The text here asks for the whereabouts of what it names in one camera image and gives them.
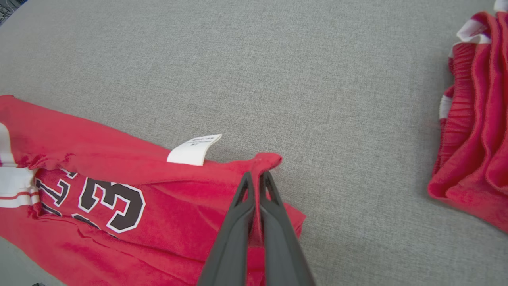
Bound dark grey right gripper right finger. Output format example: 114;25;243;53
257;170;316;286

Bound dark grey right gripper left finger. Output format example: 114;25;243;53
197;171;257;286

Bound red Bulls shorts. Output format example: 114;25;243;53
427;0;508;234

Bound red white Bulls jersey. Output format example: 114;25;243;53
0;94;307;286

